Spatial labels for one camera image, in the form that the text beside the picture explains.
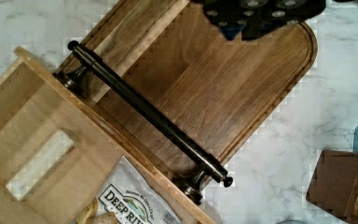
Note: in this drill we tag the white potato chips bag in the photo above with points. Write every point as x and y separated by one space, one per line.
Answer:
126 198

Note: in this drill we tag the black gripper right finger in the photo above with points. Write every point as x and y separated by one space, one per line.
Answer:
265 16

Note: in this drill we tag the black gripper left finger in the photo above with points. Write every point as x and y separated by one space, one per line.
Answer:
229 16

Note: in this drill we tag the light wooden drawer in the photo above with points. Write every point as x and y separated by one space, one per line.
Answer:
33 106

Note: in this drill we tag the black drawer handle bar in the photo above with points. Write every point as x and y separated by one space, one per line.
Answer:
208 165

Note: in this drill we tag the dark wooden cutting board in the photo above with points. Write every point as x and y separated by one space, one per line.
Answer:
217 91

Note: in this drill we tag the dark wooden box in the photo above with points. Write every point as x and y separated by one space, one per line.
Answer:
334 184

